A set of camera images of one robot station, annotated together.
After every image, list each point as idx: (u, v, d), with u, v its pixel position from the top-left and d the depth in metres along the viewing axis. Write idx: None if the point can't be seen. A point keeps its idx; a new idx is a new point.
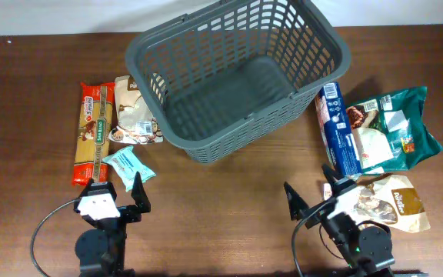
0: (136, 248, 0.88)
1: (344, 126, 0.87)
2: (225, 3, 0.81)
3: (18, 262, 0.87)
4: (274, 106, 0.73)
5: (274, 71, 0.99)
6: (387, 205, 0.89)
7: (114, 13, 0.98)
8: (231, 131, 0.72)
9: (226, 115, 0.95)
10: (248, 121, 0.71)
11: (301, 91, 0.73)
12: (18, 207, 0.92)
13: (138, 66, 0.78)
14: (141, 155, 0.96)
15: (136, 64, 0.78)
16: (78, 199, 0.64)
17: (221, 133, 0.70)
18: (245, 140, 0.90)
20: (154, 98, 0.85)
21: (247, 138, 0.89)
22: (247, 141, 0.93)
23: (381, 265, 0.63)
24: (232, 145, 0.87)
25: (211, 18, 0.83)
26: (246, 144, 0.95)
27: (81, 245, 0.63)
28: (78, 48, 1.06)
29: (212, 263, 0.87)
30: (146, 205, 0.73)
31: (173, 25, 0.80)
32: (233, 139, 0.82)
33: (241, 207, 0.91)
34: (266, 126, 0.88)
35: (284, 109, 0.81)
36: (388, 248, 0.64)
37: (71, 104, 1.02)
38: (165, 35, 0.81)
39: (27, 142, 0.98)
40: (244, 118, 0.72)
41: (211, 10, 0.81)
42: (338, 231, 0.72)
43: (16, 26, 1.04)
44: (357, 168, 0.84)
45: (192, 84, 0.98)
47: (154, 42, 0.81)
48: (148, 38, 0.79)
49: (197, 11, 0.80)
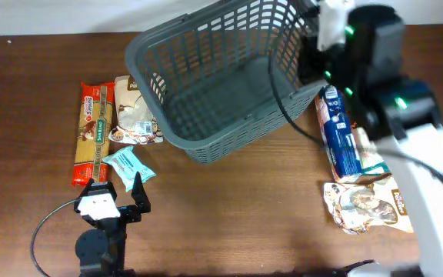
0: (136, 248, 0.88)
1: (344, 126, 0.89)
2: (225, 4, 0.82)
3: (18, 262, 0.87)
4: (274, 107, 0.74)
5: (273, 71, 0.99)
6: (387, 205, 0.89)
7: (114, 13, 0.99)
8: (232, 131, 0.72)
9: (226, 115, 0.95)
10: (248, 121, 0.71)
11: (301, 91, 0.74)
12: (17, 207, 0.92)
13: (138, 66, 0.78)
14: (140, 155, 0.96)
15: (138, 64, 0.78)
16: (78, 199, 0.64)
17: (221, 134, 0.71)
18: (246, 139, 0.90)
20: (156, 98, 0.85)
21: (248, 138, 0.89)
22: (246, 142, 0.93)
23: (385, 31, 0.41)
24: (231, 145, 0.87)
25: (211, 18, 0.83)
26: (245, 144, 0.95)
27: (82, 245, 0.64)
28: (78, 48, 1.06)
29: (212, 263, 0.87)
30: (146, 205, 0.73)
31: (173, 25, 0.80)
32: (233, 139, 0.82)
33: (241, 207, 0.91)
34: (266, 125, 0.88)
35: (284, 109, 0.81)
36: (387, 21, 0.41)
37: (71, 104, 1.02)
38: (165, 36, 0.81)
39: (26, 141, 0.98)
40: (244, 118, 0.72)
41: (212, 10, 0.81)
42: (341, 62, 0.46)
43: (15, 26, 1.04)
44: (356, 167, 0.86)
45: (192, 84, 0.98)
47: (154, 42, 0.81)
48: (148, 39, 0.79)
49: (197, 11, 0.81)
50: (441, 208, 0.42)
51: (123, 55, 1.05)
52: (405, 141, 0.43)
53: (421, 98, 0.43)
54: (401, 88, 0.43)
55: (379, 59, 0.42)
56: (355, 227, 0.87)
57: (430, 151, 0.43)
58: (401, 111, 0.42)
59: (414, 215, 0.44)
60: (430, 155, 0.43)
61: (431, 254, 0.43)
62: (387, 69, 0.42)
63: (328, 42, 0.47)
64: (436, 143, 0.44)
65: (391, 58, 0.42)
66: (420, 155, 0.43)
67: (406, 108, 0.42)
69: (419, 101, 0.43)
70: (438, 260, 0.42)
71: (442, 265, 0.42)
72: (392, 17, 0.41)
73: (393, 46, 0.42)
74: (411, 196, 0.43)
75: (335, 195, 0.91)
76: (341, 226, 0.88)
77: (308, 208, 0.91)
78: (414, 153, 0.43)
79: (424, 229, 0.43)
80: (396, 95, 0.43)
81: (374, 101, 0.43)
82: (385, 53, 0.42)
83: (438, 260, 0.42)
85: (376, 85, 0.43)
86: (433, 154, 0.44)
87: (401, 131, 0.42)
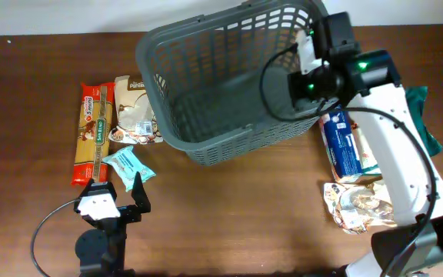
0: (136, 248, 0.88)
1: (344, 126, 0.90)
2: (244, 8, 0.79)
3: (18, 262, 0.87)
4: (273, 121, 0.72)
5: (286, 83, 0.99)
6: (387, 205, 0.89)
7: (113, 12, 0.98)
8: (229, 138, 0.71)
9: (229, 120, 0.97)
10: (246, 131, 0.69)
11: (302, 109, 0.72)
12: (16, 207, 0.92)
13: (148, 63, 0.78)
14: (141, 155, 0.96)
15: (148, 60, 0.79)
16: (78, 199, 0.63)
17: (220, 140, 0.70)
18: (244, 148, 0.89)
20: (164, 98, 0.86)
21: (248, 147, 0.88)
22: (247, 150, 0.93)
23: (337, 21, 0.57)
24: (230, 151, 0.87)
25: (228, 21, 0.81)
26: (247, 152, 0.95)
27: (82, 247, 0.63)
28: (78, 48, 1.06)
29: (212, 263, 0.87)
30: (146, 205, 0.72)
31: (188, 25, 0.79)
32: (232, 145, 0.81)
33: (241, 207, 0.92)
34: (268, 138, 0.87)
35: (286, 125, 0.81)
36: (339, 16, 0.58)
37: (71, 104, 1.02)
38: (174, 35, 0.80)
39: (26, 142, 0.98)
40: (243, 127, 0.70)
41: (231, 14, 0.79)
42: (325, 43, 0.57)
43: (14, 26, 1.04)
44: (357, 167, 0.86)
45: (204, 85, 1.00)
47: (168, 39, 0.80)
48: (154, 38, 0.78)
49: (214, 14, 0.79)
50: (404, 155, 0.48)
51: (123, 55, 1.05)
52: (366, 95, 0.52)
53: (383, 65, 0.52)
54: (364, 56, 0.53)
55: (337, 41, 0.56)
56: (356, 227, 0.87)
57: (392, 104, 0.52)
58: (363, 71, 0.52)
59: (388, 176, 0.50)
60: (392, 107, 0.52)
61: (398, 197, 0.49)
62: (344, 46, 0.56)
63: (308, 65, 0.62)
64: (398, 97, 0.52)
65: (347, 41, 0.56)
66: (384, 107, 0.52)
67: (367, 70, 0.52)
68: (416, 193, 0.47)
69: (381, 67, 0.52)
70: (405, 203, 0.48)
71: (408, 205, 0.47)
72: (339, 14, 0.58)
73: (344, 30, 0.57)
74: (379, 148, 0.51)
75: (335, 195, 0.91)
76: (341, 226, 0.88)
77: (308, 207, 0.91)
78: (378, 107, 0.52)
79: (392, 176, 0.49)
80: (358, 60, 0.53)
81: (338, 67, 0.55)
82: (342, 38, 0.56)
83: (405, 201, 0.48)
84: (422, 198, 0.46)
85: (338, 55, 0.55)
86: (396, 106, 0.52)
87: (364, 87, 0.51)
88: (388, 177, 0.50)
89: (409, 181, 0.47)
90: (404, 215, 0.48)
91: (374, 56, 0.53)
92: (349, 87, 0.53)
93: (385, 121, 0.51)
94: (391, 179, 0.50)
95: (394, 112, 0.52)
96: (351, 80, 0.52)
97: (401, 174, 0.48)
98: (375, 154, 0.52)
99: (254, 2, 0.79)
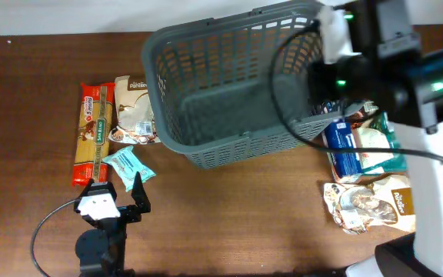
0: (135, 248, 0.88)
1: (344, 126, 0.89)
2: (254, 15, 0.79)
3: (18, 263, 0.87)
4: (273, 131, 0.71)
5: (290, 91, 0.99)
6: (387, 205, 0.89)
7: (114, 12, 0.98)
8: (226, 145, 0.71)
9: (229, 125, 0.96)
10: (243, 138, 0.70)
11: (304, 121, 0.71)
12: (16, 208, 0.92)
13: (154, 64, 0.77)
14: (141, 155, 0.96)
15: (153, 61, 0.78)
16: (78, 199, 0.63)
17: (215, 144, 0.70)
18: (244, 155, 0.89)
20: (167, 101, 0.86)
21: (246, 153, 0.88)
22: (245, 157, 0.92)
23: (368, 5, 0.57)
24: (229, 156, 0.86)
25: (236, 26, 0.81)
26: (245, 158, 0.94)
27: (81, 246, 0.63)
28: (78, 48, 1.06)
29: (212, 263, 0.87)
30: (146, 205, 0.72)
31: (198, 27, 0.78)
32: (230, 151, 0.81)
33: (241, 207, 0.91)
34: (267, 147, 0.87)
35: (286, 135, 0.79)
36: None
37: (71, 104, 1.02)
38: (180, 37, 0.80)
39: (25, 142, 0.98)
40: (240, 135, 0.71)
41: (240, 18, 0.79)
42: None
43: (15, 26, 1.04)
44: (356, 168, 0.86)
45: (209, 87, 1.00)
47: (174, 40, 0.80)
48: (161, 38, 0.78)
49: (224, 18, 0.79)
50: None
51: (123, 55, 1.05)
52: (433, 131, 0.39)
53: None
54: (426, 61, 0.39)
55: None
56: (356, 227, 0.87)
57: None
58: (435, 93, 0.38)
59: (424, 219, 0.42)
60: None
61: (431, 244, 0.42)
62: (398, 41, 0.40)
63: (334, 52, 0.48)
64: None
65: (401, 31, 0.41)
66: None
67: (439, 85, 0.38)
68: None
69: None
70: (438, 255, 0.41)
71: (440, 259, 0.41)
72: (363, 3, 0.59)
73: None
74: (425, 190, 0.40)
75: (335, 195, 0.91)
76: (341, 226, 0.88)
77: (307, 207, 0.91)
78: (438, 149, 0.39)
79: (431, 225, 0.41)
80: (429, 75, 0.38)
81: (391, 79, 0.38)
82: None
83: (438, 252, 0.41)
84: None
85: (388, 58, 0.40)
86: None
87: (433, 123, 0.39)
88: (425, 223, 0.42)
89: None
90: (428, 261, 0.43)
91: (442, 61, 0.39)
92: (414, 107, 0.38)
93: None
94: (430, 228, 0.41)
95: None
96: (415, 102, 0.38)
97: None
98: (415, 191, 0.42)
99: (265, 9, 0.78)
